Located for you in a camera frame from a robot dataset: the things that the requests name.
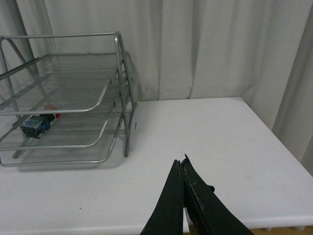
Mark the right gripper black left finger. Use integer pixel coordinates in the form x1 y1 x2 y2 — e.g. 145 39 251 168
141 160 184 235

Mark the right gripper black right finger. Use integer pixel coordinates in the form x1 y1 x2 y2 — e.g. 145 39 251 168
182 156 252 235

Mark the red emergency stop button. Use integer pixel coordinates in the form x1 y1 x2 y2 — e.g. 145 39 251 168
20 114 60 139

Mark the silver mesh letter rack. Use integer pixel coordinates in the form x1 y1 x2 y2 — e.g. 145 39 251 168
0 31 136 167

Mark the white curtain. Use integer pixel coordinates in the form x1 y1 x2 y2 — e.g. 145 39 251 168
0 0 313 172

